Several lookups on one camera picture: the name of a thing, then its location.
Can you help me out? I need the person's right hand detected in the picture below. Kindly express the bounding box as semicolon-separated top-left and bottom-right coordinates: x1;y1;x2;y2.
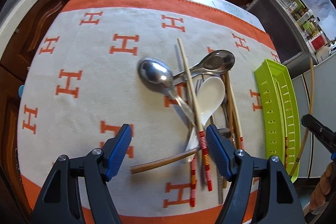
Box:
309;162;334;210

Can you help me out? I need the steel soup spoon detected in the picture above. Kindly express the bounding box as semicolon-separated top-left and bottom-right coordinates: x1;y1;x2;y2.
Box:
189;50;235;77

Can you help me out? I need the steel fork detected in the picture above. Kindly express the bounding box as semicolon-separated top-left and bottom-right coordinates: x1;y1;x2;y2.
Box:
194;78;205;94

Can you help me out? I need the brown wooden chopstick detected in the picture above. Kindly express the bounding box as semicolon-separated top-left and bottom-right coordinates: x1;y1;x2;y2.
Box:
221;72;245;150

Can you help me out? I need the white orange H-pattern cloth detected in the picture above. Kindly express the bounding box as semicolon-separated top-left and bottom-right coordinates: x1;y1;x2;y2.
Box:
18;0;279;223

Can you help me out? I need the bamboo chopstick red-striped end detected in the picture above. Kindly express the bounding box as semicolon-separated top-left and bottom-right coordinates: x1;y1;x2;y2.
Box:
177;38;213;192

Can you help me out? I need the grey refrigerator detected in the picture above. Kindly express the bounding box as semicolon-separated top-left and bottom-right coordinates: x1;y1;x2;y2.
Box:
292;55;336;178

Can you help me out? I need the large steel spoon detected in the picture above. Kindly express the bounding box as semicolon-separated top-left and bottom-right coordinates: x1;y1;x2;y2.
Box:
137;57;195;126

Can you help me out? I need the lime green plastic utensil tray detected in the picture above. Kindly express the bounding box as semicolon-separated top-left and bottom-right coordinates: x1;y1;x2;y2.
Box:
255;59;301;173

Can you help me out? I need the white ceramic spoon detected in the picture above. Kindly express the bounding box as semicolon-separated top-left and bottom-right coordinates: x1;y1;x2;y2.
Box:
193;75;225;148

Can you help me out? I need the red label jar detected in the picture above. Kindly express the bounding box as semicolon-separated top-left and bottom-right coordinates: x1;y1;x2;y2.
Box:
309;31;327;52

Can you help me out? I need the dark glass cabinet appliance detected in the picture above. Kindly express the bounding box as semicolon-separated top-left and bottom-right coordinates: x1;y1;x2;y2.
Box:
247;0;310;78

